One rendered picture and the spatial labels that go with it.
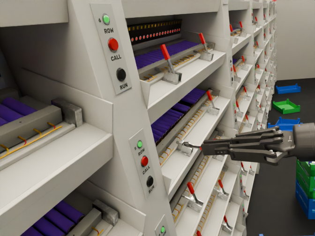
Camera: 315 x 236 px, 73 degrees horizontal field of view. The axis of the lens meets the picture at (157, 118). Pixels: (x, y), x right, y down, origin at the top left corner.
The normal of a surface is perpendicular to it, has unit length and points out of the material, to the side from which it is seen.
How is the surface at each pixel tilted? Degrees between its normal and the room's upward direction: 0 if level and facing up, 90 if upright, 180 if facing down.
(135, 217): 90
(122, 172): 90
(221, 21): 90
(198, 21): 90
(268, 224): 0
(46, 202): 111
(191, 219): 21
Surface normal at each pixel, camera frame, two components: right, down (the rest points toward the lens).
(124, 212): -0.48, 0.41
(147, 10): 0.87, 0.33
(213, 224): 0.11, -0.85
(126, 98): 0.85, 0.01
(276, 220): -0.21, -0.91
